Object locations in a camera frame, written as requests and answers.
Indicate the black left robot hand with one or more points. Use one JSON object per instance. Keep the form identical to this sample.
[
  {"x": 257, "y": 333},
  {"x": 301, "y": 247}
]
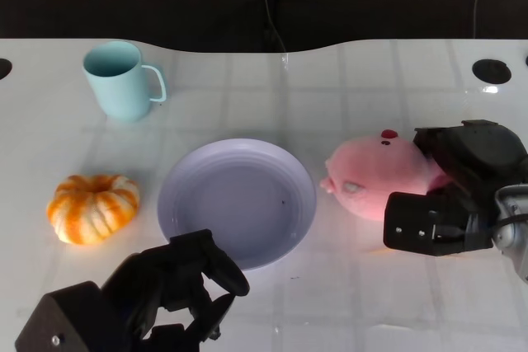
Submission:
[{"x": 165, "y": 278}]

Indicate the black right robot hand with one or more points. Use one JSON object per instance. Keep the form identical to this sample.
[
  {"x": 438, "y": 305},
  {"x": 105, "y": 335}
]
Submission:
[{"x": 462, "y": 187}]

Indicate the pink plush doll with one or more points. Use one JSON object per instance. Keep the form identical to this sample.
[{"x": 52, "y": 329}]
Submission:
[{"x": 371, "y": 170}]

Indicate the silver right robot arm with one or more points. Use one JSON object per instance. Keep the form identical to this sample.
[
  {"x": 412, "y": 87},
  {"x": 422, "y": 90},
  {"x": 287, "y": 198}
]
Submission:
[{"x": 515, "y": 212}]

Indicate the lavender round plate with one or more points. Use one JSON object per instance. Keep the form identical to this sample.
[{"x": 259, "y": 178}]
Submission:
[{"x": 239, "y": 195}]

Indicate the orange white striped pumpkin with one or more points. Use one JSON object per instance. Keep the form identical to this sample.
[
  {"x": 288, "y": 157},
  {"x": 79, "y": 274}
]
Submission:
[{"x": 92, "y": 207}]

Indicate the light blue mug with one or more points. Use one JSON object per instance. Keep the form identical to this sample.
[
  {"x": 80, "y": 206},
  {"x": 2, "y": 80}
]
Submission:
[{"x": 119, "y": 96}]

